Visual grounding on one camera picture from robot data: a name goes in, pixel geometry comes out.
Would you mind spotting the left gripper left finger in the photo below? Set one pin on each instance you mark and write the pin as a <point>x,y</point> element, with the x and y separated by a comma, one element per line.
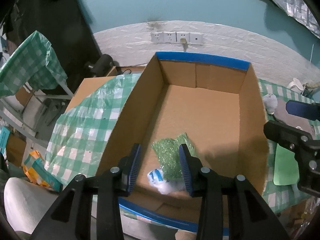
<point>129,166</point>

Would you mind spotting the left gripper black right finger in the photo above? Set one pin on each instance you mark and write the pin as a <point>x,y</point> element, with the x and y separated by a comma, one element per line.
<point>190,167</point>

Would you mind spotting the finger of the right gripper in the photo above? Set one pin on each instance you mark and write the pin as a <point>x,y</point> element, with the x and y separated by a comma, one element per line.
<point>310,111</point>

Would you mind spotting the green bubble wrap piece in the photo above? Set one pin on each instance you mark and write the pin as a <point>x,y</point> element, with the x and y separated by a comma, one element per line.
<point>167,152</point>

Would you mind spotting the grey brown cloth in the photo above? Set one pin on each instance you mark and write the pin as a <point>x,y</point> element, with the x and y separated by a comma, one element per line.
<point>281,115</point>

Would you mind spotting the blue white plastic-wrapped bundle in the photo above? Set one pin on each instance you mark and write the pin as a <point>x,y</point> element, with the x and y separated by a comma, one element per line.
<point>156,179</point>

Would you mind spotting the small grey sock ball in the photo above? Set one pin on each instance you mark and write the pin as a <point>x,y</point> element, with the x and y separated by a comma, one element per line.
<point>270,102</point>

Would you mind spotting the green checkered tablecloth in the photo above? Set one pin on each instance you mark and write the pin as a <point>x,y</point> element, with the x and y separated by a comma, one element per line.
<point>81,133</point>

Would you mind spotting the blue cardboard box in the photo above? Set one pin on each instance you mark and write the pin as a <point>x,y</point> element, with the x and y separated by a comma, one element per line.
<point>216,101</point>

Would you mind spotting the silver foil sheet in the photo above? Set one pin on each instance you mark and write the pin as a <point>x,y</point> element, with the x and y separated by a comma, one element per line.
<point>298,10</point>

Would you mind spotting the white wall socket strip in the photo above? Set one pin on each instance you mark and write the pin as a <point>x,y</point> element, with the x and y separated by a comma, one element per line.
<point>180,37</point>

